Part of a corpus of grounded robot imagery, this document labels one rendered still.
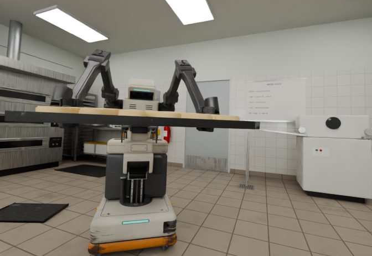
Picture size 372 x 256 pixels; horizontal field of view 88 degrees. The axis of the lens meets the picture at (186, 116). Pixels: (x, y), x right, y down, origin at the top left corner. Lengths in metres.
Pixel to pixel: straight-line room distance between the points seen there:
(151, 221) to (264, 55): 3.82
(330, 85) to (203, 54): 2.60
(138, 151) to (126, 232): 0.58
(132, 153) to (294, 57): 3.76
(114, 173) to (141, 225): 0.51
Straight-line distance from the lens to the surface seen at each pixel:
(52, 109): 0.36
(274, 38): 4.63
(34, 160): 4.84
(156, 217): 1.64
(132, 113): 0.33
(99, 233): 1.66
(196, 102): 0.97
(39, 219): 2.51
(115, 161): 1.83
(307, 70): 4.46
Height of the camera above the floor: 0.94
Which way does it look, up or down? 3 degrees up
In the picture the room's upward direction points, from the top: 2 degrees clockwise
